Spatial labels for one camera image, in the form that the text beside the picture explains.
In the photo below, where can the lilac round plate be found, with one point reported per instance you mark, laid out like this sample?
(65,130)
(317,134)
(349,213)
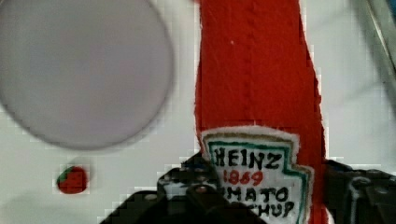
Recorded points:
(84,74)

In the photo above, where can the red toy strawberry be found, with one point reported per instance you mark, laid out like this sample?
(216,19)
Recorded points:
(73,180)

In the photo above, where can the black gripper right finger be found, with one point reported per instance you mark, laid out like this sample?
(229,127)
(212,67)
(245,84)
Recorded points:
(356,196)

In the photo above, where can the red felt ketchup bottle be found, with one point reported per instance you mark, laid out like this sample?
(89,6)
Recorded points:
(257,110)

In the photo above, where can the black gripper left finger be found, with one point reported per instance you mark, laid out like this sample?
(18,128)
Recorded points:
(189,194)

